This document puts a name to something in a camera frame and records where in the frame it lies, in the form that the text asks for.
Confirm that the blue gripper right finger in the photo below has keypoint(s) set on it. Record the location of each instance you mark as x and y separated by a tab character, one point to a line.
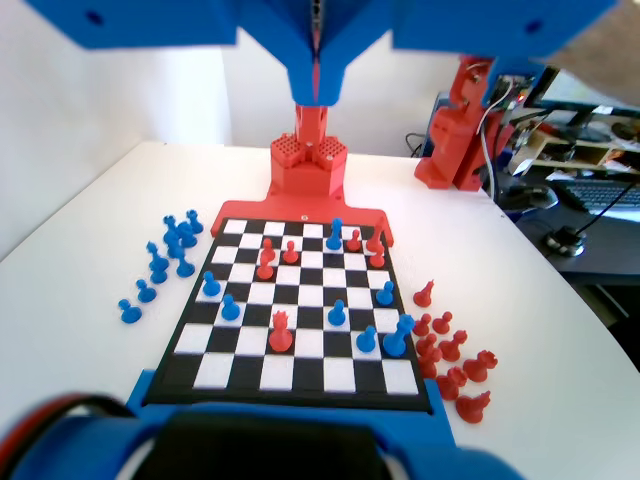
450	20

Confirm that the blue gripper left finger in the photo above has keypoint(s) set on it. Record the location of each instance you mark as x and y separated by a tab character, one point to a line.
200	20

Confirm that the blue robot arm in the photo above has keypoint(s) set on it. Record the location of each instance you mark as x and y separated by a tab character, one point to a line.
75	450

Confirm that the red robot arm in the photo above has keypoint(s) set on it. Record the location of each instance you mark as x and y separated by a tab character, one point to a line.
307	165

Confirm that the blue chess piece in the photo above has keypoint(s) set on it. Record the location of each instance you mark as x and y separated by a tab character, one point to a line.
174	247
194	222
186	234

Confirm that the blue queen piece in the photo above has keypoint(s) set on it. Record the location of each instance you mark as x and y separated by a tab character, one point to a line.
334	237

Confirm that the chessboard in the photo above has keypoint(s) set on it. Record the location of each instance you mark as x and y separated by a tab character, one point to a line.
310	300

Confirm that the red chess piece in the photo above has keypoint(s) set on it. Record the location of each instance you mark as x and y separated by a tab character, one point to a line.
480	367
450	385
430	367
452	347

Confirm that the red chess queen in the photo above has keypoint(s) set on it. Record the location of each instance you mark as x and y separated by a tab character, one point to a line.
280	339

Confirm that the black computer monitor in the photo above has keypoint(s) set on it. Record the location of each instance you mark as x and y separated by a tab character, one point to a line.
585	95

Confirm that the wooden desk shelf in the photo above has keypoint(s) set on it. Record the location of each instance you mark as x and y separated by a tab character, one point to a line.
575	150

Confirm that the black computer mouse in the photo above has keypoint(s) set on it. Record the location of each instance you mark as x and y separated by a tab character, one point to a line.
530	197

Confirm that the black keyboard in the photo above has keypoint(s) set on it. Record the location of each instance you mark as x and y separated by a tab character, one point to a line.
600	197

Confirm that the round black desk device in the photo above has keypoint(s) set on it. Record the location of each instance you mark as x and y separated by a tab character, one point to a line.
565	242

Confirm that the dark desk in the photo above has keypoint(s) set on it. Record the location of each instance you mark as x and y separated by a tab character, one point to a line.
590	270

